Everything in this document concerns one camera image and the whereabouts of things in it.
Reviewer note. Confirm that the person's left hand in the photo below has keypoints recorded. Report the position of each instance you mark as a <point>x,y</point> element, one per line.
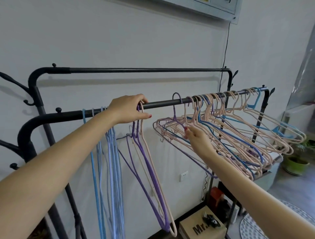
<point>125,109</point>

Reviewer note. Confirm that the person's right thumb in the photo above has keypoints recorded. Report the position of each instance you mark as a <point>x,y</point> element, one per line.
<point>190,130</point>

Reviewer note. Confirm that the person's left thumb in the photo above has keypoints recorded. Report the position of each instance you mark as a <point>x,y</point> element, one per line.
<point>144,116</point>

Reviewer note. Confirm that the person's right hand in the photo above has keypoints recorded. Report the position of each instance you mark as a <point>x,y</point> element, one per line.
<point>200,140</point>

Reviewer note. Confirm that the black metal clothes rack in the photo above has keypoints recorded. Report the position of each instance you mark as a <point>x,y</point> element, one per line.
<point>160,104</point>

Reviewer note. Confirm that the light blue plastic hanger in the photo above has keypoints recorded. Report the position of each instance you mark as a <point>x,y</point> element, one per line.
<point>257,98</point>

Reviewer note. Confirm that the red box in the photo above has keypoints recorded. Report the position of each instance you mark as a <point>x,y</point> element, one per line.
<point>216,195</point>

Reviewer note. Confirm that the silver reflective panel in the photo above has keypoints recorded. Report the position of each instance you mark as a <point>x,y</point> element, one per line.
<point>305,73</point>

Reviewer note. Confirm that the round patterned rug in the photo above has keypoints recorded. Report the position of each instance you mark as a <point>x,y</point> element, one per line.
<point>251,229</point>

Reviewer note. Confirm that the small black object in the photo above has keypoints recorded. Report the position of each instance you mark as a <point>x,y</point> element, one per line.
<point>211,220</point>

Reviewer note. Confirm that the person's right forearm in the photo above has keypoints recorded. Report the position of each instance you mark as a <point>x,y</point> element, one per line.
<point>256,197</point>

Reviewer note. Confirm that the brown cardboard box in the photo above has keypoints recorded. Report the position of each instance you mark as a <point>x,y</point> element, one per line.
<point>193,230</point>

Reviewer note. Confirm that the white wall socket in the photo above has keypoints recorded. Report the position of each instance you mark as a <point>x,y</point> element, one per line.
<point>183,176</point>

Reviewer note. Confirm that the white air conditioner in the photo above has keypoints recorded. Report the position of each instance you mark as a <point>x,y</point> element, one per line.
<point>221,9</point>

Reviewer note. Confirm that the person's left forearm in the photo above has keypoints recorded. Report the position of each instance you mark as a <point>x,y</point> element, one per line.
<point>56,160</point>

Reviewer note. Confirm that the row of pink hangers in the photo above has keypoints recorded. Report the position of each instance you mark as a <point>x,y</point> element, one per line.
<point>236,137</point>

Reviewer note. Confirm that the bunch of blue hangers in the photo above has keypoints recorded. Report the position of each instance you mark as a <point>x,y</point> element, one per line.
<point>110,172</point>

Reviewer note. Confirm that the green potted plant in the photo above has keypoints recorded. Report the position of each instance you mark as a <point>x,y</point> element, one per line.
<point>296,163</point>

